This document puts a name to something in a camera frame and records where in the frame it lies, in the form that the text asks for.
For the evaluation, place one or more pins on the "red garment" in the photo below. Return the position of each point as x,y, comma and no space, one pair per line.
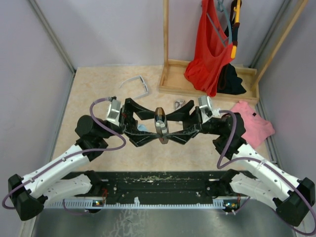
212,51

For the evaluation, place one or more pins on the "yellow black hanger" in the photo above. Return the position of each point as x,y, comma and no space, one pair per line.
234,25

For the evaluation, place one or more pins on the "wooden clothes rack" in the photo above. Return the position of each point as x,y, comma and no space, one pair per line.
173,80

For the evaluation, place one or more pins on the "white sunglasses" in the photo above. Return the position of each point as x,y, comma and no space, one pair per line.
146,90

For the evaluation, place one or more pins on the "pink folded shirt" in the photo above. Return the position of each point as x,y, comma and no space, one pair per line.
257,129

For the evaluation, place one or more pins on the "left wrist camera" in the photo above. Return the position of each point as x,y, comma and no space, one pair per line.
113,112

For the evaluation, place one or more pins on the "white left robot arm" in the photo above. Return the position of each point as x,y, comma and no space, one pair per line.
31,193

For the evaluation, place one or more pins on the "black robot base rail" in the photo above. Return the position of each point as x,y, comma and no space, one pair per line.
163,189

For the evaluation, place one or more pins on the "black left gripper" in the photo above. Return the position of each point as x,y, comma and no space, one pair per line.
142,112

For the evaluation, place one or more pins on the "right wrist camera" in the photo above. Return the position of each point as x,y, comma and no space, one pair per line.
206,107

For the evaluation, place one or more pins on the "light blue cloth left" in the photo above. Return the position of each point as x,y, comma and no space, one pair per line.
142,127

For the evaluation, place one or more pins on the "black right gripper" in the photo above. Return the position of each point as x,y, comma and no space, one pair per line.
182,136

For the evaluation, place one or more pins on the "map print glasses case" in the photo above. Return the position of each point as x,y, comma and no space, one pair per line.
179,103

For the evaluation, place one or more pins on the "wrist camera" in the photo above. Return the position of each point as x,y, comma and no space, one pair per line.
113,112
206,107

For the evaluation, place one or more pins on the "plaid brown glasses case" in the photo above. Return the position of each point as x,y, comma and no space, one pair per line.
161,125

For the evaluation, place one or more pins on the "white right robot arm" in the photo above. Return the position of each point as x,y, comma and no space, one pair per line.
289,197

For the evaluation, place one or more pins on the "black garment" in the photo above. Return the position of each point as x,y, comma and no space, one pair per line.
229,82

